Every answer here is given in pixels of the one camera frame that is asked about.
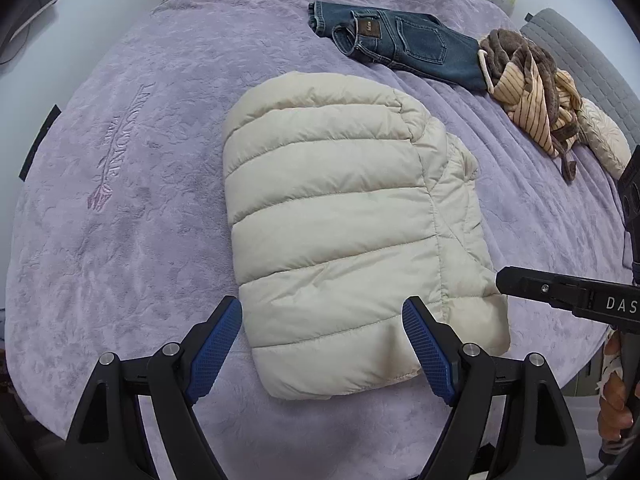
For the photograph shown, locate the brown striped fleece garment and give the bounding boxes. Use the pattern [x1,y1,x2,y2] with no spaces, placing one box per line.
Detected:
[478,28,582,183]

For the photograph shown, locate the person's right hand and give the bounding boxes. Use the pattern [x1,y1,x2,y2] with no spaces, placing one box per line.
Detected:
[598,332,634,442]

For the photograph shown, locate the cream quilted puffer jacket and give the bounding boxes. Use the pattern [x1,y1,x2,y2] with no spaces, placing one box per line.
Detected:
[222,72,510,400]

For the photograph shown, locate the folded blue denim jeans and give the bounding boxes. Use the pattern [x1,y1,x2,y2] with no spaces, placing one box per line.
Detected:
[308,0,487,92]

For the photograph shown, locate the cream knitted pillow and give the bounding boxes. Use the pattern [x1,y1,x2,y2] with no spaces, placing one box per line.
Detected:
[577,98,631,181]

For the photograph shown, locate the grey quilted headboard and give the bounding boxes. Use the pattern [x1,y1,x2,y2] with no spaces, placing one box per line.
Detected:
[521,8,639,150]

